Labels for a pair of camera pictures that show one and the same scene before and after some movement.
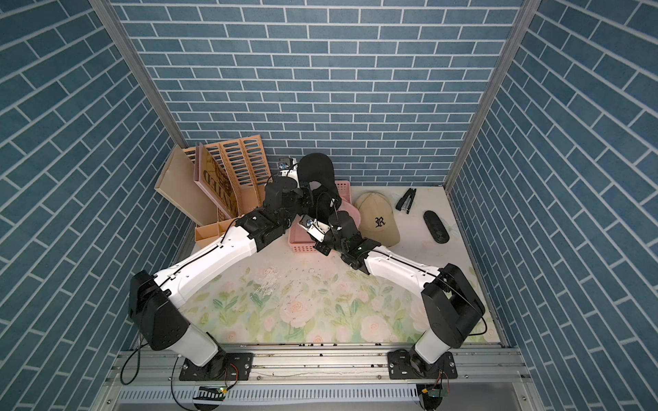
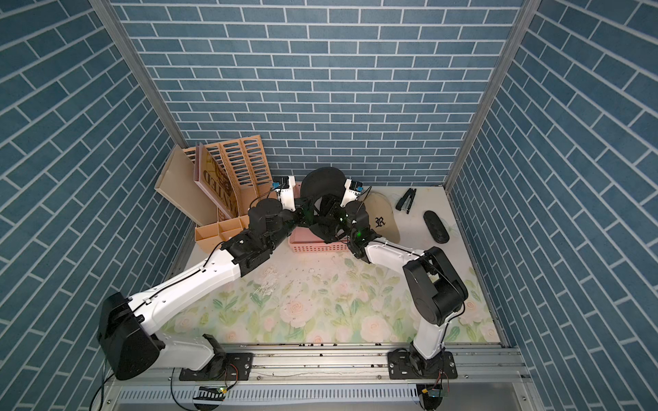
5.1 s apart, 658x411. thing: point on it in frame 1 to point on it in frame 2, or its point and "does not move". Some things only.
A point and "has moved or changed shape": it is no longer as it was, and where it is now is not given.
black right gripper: (321, 247) to (334, 210)
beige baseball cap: (376, 220) does not move
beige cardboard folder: (177, 184) does not move
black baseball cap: (317, 169) has moved or changed shape
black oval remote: (435, 227) does not move
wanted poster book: (211, 175) does not move
